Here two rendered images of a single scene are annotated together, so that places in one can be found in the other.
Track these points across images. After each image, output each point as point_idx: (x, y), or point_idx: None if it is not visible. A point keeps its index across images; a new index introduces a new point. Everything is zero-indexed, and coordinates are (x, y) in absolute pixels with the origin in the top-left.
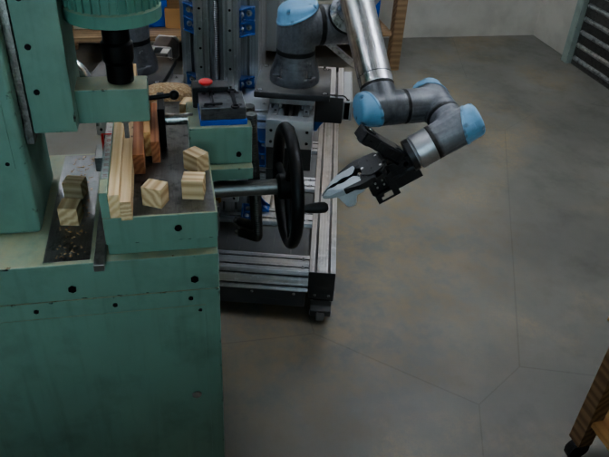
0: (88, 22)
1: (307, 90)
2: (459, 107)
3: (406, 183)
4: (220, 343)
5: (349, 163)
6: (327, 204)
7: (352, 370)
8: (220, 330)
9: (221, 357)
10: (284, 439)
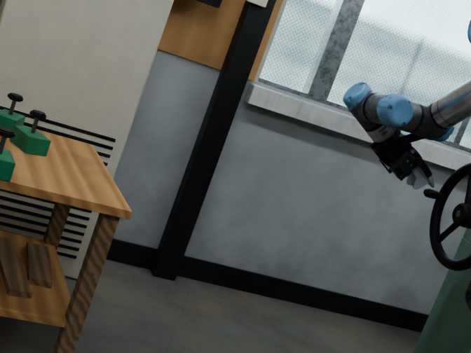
0: None
1: None
2: (370, 92)
3: (378, 155)
4: (441, 285)
5: (427, 166)
6: (426, 188)
7: None
8: (446, 274)
9: (435, 300)
10: None
